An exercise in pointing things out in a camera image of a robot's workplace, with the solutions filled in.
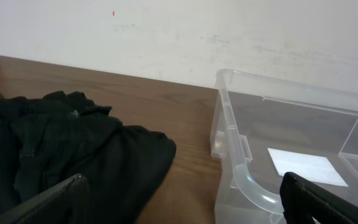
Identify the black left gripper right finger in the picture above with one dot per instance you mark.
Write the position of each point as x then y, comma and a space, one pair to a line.
307, 203

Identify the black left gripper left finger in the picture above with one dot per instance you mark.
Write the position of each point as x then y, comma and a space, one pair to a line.
67, 202

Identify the black garment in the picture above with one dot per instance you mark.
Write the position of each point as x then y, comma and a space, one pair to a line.
45, 141

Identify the clear plastic storage bin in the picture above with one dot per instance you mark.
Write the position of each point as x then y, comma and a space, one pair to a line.
264, 127

